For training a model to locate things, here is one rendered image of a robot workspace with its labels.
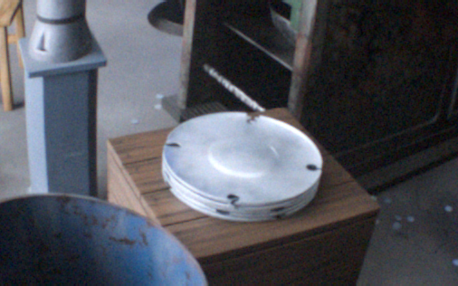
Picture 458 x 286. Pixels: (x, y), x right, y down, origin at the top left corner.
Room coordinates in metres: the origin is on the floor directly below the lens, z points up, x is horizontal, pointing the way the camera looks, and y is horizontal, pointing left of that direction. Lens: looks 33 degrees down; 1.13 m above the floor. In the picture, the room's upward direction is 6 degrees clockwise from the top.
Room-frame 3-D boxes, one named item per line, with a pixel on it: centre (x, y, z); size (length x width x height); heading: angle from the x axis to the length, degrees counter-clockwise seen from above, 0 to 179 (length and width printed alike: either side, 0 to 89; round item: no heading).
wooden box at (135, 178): (1.12, -0.03, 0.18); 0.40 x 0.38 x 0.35; 120
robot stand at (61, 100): (1.37, 0.40, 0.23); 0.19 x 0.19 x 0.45; 26
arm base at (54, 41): (1.37, 0.40, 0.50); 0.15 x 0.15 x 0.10
